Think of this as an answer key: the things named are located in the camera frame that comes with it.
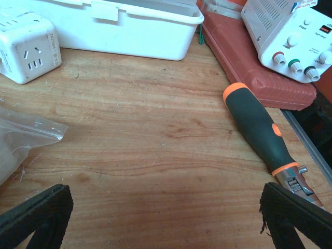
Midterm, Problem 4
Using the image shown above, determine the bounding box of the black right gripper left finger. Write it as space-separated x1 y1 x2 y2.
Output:
1 184 73 248

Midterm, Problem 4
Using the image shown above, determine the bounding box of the white bench power supply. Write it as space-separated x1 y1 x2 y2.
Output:
241 0 331 84

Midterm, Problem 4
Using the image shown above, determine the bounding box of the clear zip bag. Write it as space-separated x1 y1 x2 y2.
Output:
1 107 68 184

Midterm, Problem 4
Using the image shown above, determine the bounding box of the white cube power socket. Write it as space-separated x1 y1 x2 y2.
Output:
1 7 62 84

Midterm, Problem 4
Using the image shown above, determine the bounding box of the red plastic tool case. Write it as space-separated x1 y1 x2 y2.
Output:
197 1 316 110

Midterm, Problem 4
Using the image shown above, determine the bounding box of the white plastic storage box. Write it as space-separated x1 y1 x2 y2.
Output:
2 1 204 61

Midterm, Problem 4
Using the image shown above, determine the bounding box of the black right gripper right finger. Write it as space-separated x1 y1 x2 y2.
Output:
259 182 331 248

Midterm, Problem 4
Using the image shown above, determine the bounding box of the orange black ratchet screwdriver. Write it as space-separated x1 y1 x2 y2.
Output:
223 82 324 209

